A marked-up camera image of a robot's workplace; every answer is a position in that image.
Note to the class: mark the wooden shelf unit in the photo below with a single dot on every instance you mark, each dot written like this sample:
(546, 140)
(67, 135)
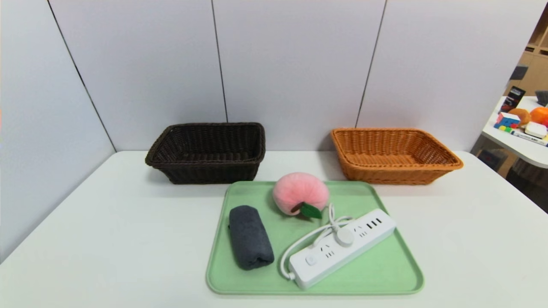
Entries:
(537, 68)

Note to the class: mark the light green plastic tray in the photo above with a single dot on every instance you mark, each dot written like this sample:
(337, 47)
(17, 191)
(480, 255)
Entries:
(368, 273)

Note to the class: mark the orange wicker basket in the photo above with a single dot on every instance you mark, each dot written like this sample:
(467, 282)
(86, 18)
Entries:
(385, 173)

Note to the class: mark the orange fruit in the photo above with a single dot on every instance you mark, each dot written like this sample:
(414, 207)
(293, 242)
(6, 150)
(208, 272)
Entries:
(540, 114)

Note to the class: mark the pink plush peach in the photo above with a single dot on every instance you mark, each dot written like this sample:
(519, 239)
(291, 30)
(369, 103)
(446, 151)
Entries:
(297, 190)

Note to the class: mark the colourful puzzle cube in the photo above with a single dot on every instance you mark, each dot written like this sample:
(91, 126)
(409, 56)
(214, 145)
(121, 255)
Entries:
(507, 120)

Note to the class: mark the white side table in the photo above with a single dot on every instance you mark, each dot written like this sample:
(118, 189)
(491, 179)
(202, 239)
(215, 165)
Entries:
(533, 152)

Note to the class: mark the small white box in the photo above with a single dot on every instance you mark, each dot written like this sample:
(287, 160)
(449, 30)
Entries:
(536, 129)

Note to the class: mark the white marker pen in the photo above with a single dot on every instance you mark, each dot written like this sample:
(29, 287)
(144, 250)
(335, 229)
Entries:
(531, 137)

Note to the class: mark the orange toy bread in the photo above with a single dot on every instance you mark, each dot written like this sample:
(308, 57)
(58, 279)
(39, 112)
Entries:
(522, 114)

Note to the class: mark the black standing card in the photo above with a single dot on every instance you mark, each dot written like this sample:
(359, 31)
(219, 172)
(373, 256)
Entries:
(513, 98)

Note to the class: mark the dark brown wicker basket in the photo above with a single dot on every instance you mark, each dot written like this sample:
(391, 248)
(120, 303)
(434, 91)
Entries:
(201, 171)

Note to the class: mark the grey towel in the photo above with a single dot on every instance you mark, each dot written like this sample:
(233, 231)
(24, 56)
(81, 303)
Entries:
(250, 237)

